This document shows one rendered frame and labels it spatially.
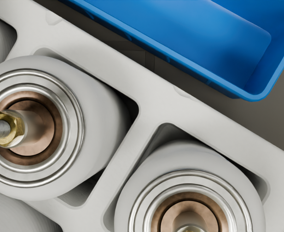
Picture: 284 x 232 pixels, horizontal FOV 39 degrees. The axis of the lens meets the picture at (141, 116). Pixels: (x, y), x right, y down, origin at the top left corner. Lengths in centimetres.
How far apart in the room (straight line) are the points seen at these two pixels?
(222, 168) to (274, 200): 9
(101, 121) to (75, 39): 10
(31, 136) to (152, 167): 8
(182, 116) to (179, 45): 20
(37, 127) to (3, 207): 10
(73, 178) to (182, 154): 7
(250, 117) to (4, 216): 31
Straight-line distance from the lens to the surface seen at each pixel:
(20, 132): 23
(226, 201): 25
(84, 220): 34
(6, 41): 38
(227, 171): 26
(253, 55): 51
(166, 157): 26
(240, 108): 51
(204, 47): 51
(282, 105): 52
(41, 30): 35
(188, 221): 23
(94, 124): 26
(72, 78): 26
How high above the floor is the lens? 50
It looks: 85 degrees down
